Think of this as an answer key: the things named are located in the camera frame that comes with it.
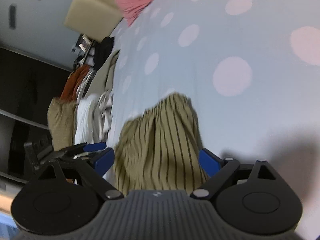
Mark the black cloth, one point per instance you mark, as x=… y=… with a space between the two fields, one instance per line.
x=103 y=52

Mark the orange cloth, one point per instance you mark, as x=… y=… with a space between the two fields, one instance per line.
x=75 y=82

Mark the dark wall switch plate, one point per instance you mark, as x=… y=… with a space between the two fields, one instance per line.
x=12 y=16

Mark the beige padded headboard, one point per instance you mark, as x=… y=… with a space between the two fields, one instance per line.
x=92 y=17

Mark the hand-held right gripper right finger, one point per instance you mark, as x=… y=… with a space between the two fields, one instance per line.
x=208 y=161

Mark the dark wardrobe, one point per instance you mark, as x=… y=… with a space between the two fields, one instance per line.
x=25 y=92

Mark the white crumpled cloth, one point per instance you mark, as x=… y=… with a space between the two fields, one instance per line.
x=87 y=120

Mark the tan cloth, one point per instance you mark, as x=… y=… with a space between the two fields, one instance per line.
x=61 y=122

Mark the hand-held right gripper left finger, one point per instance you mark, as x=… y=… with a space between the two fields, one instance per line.
x=101 y=160

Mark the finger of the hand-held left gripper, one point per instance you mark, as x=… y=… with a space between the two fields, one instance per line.
x=82 y=155
x=95 y=146

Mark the brown striped shorts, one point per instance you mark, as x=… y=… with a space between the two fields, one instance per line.
x=160 y=145

